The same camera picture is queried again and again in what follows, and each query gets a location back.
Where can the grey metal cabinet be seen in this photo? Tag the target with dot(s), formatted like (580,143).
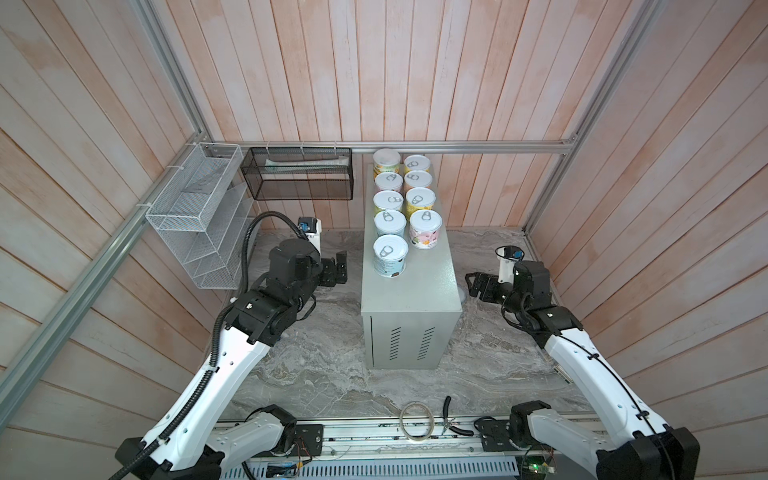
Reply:
(407,320)

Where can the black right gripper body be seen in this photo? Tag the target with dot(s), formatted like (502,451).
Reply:
(494,291)

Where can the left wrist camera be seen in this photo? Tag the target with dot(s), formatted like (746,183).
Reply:
(312,229)

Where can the clear tape roll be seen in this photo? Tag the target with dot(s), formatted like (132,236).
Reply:
(416,421)

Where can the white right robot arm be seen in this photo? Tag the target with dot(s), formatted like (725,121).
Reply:
(637,443)

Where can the floor can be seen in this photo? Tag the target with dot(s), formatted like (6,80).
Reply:
(390,222)
(390,252)
(387,200)
(419,198)

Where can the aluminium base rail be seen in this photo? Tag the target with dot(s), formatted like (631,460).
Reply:
(374,448)

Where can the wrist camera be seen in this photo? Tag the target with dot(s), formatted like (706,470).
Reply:
(508,256)
(312,229)

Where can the pink label can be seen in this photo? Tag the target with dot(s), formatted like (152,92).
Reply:
(417,179)

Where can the white lid can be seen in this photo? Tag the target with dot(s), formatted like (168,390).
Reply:
(424,228)

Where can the white wire mesh rack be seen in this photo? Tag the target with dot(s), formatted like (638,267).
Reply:
(202,212)

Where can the yellow label can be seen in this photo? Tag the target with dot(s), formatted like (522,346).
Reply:
(416,163)

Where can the tall yellow peach can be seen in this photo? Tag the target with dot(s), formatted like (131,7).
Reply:
(386,160)

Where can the black mesh wall basket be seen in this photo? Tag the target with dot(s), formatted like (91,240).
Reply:
(299,173)

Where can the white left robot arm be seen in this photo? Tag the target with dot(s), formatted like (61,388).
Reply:
(183,443)

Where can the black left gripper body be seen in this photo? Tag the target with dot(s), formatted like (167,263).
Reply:
(320,274)

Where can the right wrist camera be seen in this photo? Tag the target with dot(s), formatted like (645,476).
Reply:
(508,256)

